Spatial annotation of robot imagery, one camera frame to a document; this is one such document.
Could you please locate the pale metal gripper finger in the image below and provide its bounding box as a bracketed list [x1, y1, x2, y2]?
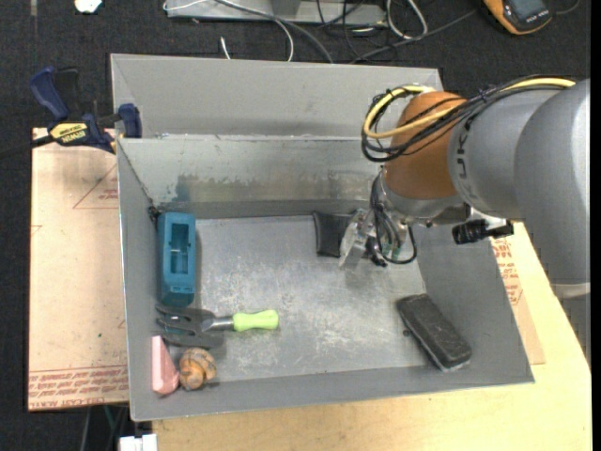
[344, 208, 369, 256]
[338, 238, 373, 270]

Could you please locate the black curved block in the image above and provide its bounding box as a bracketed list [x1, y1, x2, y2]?
[312, 210, 359, 259]

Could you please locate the grey metal bin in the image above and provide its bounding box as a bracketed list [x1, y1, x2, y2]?
[110, 53, 536, 423]

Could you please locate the black flat eraser block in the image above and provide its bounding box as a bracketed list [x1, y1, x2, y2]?
[395, 293, 473, 373]

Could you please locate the teal plastic box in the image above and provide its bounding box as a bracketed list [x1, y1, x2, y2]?
[156, 210, 198, 308]

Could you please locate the tan and orange toy ball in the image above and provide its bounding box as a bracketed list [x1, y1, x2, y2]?
[177, 346, 219, 392]

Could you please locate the pink wedge block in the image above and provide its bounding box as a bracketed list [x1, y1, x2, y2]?
[150, 335, 181, 397]

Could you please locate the brown cardboard board, red print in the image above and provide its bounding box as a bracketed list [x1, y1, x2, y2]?
[27, 127, 547, 413]

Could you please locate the black cylinder on white bracket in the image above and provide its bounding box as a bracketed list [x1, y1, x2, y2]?
[451, 218, 515, 246]

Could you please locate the grey tool with green handle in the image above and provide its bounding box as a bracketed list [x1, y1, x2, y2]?
[154, 303, 281, 350]

